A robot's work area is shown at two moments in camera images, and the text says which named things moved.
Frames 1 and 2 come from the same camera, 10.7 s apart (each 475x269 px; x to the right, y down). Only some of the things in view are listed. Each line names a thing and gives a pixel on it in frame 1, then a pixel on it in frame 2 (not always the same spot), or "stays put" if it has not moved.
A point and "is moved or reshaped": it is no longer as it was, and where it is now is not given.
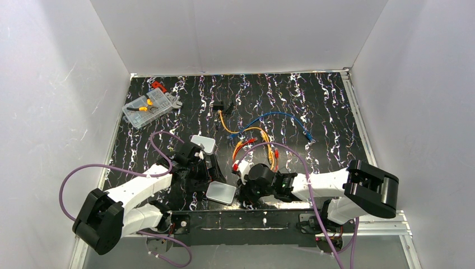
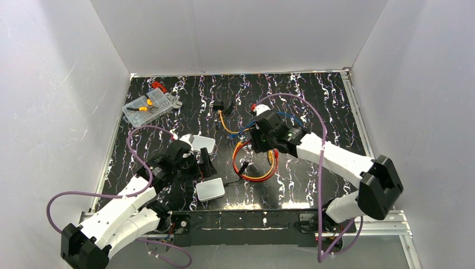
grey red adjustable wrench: (175, 101) stays put
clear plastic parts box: (139, 118) stays put
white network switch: (220, 192) is moved or reshaped
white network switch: (208, 143) stays put
